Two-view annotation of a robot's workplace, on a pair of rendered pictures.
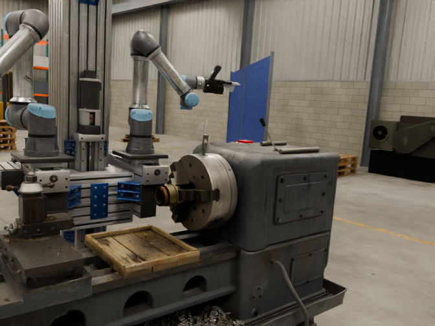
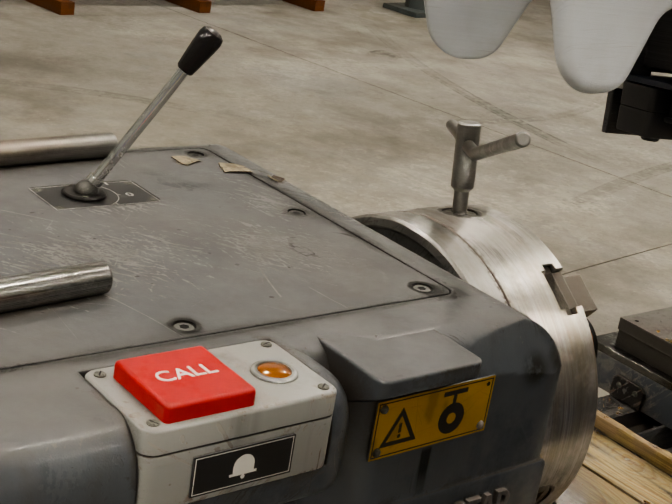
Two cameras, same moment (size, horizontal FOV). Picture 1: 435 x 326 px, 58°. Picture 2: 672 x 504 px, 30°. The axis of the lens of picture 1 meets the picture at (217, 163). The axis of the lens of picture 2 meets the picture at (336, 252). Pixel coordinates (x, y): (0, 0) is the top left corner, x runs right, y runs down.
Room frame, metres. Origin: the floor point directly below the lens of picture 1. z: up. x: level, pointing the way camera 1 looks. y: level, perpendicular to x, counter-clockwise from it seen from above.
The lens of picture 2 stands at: (2.68, -0.09, 1.59)
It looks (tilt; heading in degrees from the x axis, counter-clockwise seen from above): 20 degrees down; 178
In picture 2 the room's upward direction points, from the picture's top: 10 degrees clockwise
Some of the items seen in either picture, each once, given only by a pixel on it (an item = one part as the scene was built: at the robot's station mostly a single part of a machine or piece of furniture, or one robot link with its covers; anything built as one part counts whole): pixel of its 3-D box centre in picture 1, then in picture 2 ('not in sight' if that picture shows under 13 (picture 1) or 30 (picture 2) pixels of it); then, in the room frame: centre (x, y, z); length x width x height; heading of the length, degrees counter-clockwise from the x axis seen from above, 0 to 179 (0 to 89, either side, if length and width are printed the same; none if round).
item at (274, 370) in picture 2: not in sight; (274, 374); (2.00, -0.09, 1.26); 0.02 x 0.02 x 0.01
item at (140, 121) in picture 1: (140, 121); not in sight; (2.08, 0.42, 1.33); 0.13 x 0.12 x 0.14; 17
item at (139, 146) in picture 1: (140, 143); not in sight; (2.07, 0.42, 1.21); 0.15 x 0.15 x 0.10
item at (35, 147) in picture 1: (41, 143); not in sight; (1.77, 0.81, 1.21); 0.15 x 0.15 x 0.10
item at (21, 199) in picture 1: (33, 206); not in sight; (1.25, 0.60, 1.07); 0.07 x 0.07 x 0.10; 39
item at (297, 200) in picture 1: (263, 187); (66, 486); (1.85, -0.23, 1.06); 0.59 x 0.48 x 0.39; 129
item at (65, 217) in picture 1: (39, 226); not in sight; (1.27, 0.59, 0.99); 0.20 x 0.10 x 0.05; 129
